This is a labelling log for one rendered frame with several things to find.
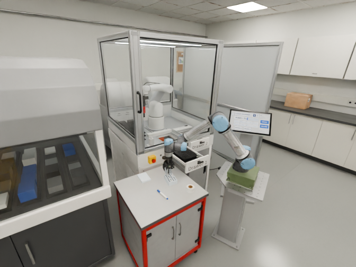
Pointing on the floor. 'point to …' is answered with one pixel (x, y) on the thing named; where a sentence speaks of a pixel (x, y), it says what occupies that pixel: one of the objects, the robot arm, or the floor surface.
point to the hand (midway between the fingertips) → (167, 173)
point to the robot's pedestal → (230, 218)
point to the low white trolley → (160, 217)
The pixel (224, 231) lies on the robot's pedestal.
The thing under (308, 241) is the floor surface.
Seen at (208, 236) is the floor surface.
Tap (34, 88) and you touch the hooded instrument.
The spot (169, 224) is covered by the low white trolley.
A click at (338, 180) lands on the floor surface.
